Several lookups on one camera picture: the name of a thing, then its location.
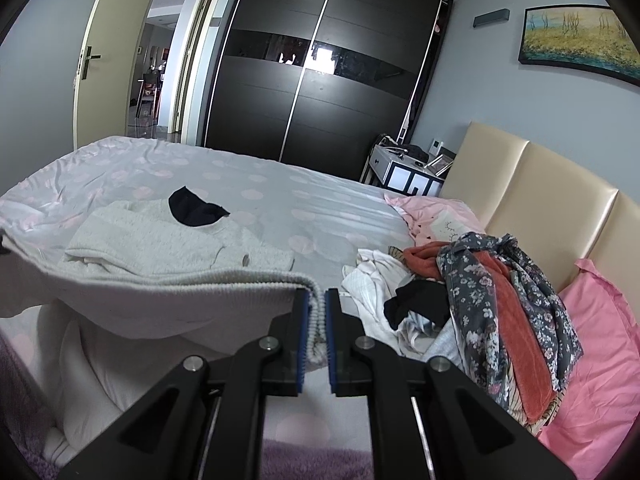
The red-orange garment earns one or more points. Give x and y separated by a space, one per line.
497 344

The black sliding wardrobe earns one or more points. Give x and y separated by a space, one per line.
313 83

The landscape painting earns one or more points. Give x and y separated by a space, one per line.
589 38

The beige padded headboard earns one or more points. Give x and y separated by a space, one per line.
558 211

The light grey printed sweatshirt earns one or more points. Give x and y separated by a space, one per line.
156 269

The dark floral garment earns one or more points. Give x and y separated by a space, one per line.
550 320

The white garments in pile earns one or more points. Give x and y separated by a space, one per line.
374 280

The white bedside table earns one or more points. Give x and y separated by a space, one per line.
401 168

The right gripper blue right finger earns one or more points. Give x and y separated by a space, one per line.
360 365

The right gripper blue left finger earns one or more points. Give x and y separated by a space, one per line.
271 364

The pink pillow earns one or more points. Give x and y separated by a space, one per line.
601 402
433 219

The picture frame on table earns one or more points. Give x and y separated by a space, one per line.
440 164

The black garment in pile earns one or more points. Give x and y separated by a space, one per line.
426 298

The cream room door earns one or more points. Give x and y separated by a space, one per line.
106 67

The grey pink-dotted bed sheet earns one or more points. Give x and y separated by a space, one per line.
89 376

